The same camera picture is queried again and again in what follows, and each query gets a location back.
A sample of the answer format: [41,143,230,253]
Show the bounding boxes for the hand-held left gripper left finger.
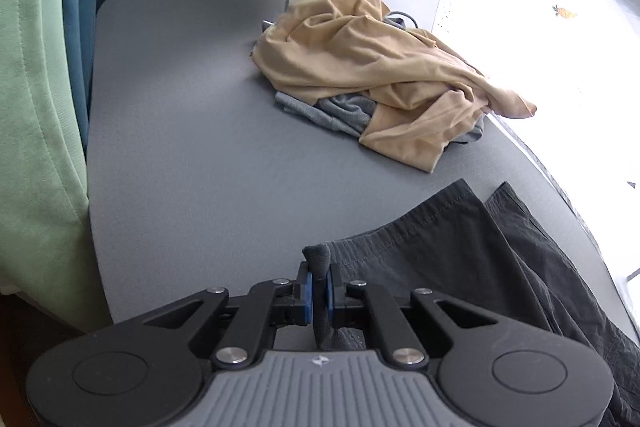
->
[142,261,315,370]

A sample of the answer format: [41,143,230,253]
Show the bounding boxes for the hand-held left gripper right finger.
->
[322,269,502,365]

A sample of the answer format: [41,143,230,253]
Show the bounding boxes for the black pants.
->
[302,178,640,427]

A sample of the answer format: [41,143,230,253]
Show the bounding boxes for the grey garment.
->
[274,10,487,149]

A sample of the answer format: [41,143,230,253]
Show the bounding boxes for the tan shirt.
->
[251,0,538,173]

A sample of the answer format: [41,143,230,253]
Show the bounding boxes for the light green cloth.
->
[0,0,113,334]

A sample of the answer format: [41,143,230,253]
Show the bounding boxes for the white carrot-printed sheet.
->
[431,0,640,303]

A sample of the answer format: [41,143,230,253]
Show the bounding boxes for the teal cloth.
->
[62,0,137,160]

